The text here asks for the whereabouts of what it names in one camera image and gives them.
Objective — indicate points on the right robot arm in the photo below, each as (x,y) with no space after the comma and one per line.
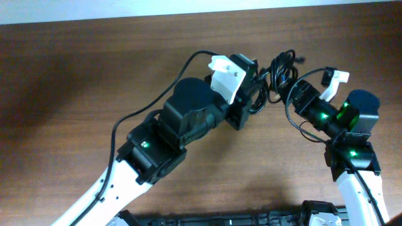
(349,154)

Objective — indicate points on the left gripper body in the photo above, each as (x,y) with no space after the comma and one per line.
(233,114)

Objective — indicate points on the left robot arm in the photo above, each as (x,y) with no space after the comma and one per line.
(157,146)

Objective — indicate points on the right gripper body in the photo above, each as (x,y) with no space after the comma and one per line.
(313,102)

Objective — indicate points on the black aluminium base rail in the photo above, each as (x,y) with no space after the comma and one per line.
(308,213)

